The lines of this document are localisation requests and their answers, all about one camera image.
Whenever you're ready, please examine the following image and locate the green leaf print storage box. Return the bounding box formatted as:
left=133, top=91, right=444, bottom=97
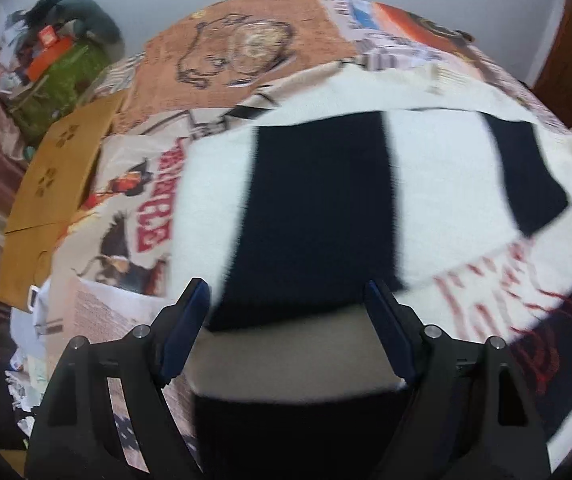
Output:
left=8, top=42, right=112, bottom=143

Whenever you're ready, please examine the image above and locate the printed newspaper pattern blanket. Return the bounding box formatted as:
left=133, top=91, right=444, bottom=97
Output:
left=11, top=0, right=572, bottom=480

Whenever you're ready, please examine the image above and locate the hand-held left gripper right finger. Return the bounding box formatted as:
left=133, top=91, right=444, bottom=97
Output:
left=363, top=279, right=552, bottom=480

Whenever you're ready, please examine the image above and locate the grey plush toy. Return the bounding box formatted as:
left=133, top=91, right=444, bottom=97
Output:
left=56, top=0, right=124, bottom=53

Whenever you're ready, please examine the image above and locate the striped cloth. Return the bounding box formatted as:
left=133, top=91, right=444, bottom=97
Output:
left=97, top=54, right=143, bottom=97

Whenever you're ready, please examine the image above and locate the bamboo folding tray table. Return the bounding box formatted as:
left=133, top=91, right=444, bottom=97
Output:
left=0, top=94, right=127, bottom=311

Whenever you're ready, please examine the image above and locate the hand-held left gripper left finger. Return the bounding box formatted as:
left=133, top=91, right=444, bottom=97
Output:
left=25, top=277, right=212, bottom=480

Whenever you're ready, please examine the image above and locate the white navy striped sweater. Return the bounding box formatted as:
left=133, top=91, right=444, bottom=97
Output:
left=168, top=60, right=572, bottom=480

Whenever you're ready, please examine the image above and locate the orange cardboard box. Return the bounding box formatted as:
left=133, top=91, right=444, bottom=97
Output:
left=28, top=35, right=74, bottom=81

